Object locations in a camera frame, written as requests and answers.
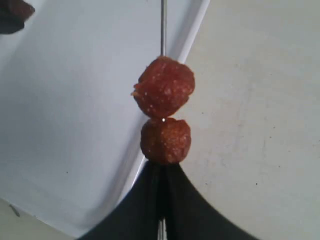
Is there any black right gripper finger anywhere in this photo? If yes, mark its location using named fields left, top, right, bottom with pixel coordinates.
left=163, top=163, right=261, bottom=240
left=77, top=161, right=162, bottom=240

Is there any thin metal skewer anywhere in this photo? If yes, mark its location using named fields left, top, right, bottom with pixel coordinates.
left=158, top=0, right=167, bottom=240

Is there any white rectangular plastic tray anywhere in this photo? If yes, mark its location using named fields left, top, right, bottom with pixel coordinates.
left=0, top=0, right=211, bottom=238

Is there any dark red fruit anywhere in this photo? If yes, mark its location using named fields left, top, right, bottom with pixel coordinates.
left=16, top=0, right=36, bottom=22

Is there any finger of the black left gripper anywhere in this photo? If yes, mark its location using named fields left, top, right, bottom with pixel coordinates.
left=0, top=0, right=25, bottom=35

